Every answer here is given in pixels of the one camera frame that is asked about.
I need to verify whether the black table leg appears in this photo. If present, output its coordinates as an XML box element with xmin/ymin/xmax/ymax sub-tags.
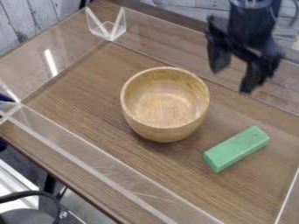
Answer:
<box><xmin>42</xmin><ymin>174</ymin><xmax>57</xmax><ymax>194</ymax></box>

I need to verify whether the green rectangular block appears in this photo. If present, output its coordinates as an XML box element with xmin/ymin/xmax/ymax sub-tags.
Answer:
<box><xmin>203</xmin><ymin>126</ymin><xmax>269</xmax><ymax>172</ymax></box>

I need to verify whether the clear acrylic enclosure wall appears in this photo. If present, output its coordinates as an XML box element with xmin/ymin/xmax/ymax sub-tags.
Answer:
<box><xmin>0</xmin><ymin>5</ymin><xmax>299</xmax><ymax>224</ymax></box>

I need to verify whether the black cable loop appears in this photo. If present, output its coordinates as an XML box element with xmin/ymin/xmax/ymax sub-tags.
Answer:
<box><xmin>0</xmin><ymin>190</ymin><xmax>62</xmax><ymax>224</ymax></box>

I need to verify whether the brown wooden bowl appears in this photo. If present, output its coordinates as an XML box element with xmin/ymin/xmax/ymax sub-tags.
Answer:
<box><xmin>120</xmin><ymin>66</ymin><xmax>211</xmax><ymax>143</ymax></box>

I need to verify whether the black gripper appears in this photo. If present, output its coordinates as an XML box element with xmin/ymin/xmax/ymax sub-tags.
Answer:
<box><xmin>205</xmin><ymin>0</ymin><xmax>283</xmax><ymax>94</ymax></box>

